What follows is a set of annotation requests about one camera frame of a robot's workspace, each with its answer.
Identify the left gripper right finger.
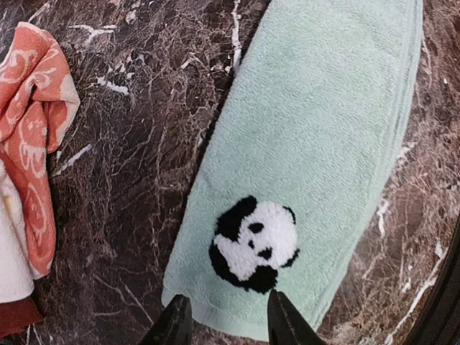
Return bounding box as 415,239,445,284
267,290,326,345

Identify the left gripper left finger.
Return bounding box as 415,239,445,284
139,295,193,345

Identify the mint green panda towel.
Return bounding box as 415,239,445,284
162,1,423,341

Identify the dark red towel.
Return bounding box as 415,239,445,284
0,297,43,338

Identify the cream white towel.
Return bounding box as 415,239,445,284
0,164,34,303

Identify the orange patterned towel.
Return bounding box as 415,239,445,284
1,22,80,279

